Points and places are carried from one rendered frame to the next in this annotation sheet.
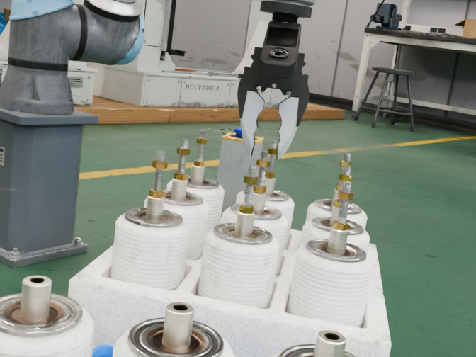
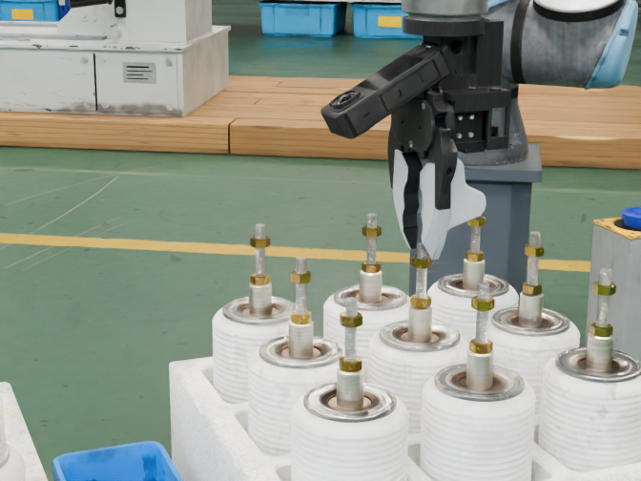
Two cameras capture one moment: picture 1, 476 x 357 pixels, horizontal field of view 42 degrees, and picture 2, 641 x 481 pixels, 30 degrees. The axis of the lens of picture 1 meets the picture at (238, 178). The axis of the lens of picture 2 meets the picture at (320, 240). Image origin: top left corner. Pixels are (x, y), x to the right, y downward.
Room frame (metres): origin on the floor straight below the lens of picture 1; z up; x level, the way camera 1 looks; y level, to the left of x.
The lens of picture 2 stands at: (0.28, -0.91, 0.65)
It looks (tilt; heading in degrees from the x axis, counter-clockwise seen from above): 16 degrees down; 61
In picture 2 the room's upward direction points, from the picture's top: straight up
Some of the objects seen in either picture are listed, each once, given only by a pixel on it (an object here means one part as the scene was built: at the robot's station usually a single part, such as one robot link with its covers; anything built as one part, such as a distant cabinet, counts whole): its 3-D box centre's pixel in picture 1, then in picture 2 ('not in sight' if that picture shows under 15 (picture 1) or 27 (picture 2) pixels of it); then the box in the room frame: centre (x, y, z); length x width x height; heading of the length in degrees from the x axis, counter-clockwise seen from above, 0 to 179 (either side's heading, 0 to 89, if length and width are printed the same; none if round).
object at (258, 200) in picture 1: (257, 203); (420, 324); (0.87, -0.03, 0.26); 0.02 x 0.02 x 0.03
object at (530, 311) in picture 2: (267, 187); (530, 309); (0.99, -0.05, 0.26); 0.02 x 0.02 x 0.03
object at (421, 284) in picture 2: (261, 176); (421, 282); (0.87, -0.03, 0.30); 0.01 x 0.01 x 0.08
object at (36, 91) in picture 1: (37, 84); (474, 119); (1.27, 0.43, 0.35); 0.15 x 0.15 x 0.10
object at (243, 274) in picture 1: (233, 300); (300, 445); (0.76, -0.02, 0.16); 0.10 x 0.10 x 0.18
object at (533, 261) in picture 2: (270, 163); (533, 270); (0.99, -0.05, 0.30); 0.01 x 0.01 x 0.08
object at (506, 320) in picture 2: (266, 195); (529, 322); (0.99, -0.05, 0.25); 0.08 x 0.08 x 0.01
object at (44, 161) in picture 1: (30, 178); (468, 257); (1.27, 0.43, 0.15); 0.19 x 0.19 x 0.30; 53
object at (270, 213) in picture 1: (256, 212); (420, 336); (0.87, -0.03, 0.25); 0.08 x 0.08 x 0.01
